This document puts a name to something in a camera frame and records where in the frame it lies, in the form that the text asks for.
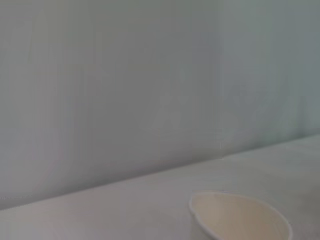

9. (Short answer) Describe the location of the white paper cup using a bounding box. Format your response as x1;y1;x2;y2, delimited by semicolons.
187;190;293;240

